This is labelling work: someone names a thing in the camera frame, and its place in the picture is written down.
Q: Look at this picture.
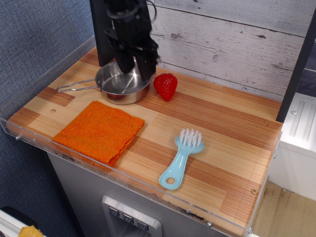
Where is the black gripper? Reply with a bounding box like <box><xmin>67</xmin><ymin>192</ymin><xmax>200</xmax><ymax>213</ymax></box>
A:
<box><xmin>104</xmin><ymin>14</ymin><xmax>158</xmax><ymax>79</ymax></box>

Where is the stainless steel pot with handle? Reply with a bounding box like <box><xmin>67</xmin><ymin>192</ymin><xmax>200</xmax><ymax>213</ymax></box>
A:
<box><xmin>56</xmin><ymin>62</ymin><xmax>153</xmax><ymax>105</ymax></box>

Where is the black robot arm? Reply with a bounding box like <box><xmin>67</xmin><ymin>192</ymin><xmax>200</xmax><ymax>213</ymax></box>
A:
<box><xmin>104</xmin><ymin>0</ymin><xmax>159</xmax><ymax>80</ymax></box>

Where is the orange folded cloth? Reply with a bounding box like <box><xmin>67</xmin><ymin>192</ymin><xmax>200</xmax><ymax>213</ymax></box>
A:
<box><xmin>52</xmin><ymin>101</ymin><xmax>145</xmax><ymax>167</ymax></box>

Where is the red plastic strawberry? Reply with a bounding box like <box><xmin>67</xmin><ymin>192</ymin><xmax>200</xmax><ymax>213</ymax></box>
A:
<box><xmin>154</xmin><ymin>73</ymin><xmax>178</xmax><ymax>101</ymax></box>

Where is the light blue dish brush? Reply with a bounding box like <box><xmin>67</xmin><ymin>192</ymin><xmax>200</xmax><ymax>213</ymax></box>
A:
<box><xmin>159</xmin><ymin>128</ymin><xmax>204</xmax><ymax>190</ymax></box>

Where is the grey toy fridge cabinet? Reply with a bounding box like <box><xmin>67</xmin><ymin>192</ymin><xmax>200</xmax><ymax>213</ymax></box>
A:
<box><xmin>48</xmin><ymin>154</ymin><xmax>225</xmax><ymax>237</ymax></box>

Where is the silver dispenser button panel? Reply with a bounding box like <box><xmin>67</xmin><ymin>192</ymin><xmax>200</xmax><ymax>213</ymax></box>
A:
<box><xmin>102</xmin><ymin>195</ymin><xmax>162</xmax><ymax>237</ymax></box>

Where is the white toy sink unit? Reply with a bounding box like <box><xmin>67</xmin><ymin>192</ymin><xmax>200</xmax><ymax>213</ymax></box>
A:
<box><xmin>268</xmin><ymin>93</ymin><xmax>316</xmax><ymax>200</ymax></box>

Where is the yellow object bottom left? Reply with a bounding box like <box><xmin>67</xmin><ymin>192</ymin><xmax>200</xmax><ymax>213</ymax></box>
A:
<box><xmin>18</xmin><ymin>226</ymin><xmax>44</xmax><ymax>237</ymax></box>

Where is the dark grey left post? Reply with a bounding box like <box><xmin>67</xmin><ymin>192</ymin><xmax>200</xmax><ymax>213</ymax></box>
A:
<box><xmin>89</xmin><ymin>0</ymin><xmax>114</xmax><ymax>67</ymax></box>

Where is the dark grey post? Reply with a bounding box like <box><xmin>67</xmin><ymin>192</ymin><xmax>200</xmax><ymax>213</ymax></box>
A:
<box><xmin>89</xmin><ymin>0</ymin><xmax>114</xmax><ymax>67</ymax></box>
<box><xmin>276</xmin><ymin>10</ymin><xmax>316</xmax><ymax>123</ymax></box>

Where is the dark grey right post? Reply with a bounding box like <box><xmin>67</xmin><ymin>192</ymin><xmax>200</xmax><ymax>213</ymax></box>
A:
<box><xmin>276</xmin><ymin>10</ymin><xmax>316</xmax><ymax>123</ymax></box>

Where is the clear acrylic guard rail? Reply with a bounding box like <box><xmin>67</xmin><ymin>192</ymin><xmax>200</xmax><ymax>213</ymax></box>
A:
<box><xmin>0</xmin><ymin>30</ymin><xmax>284</xmax><ymax>237</ymax></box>

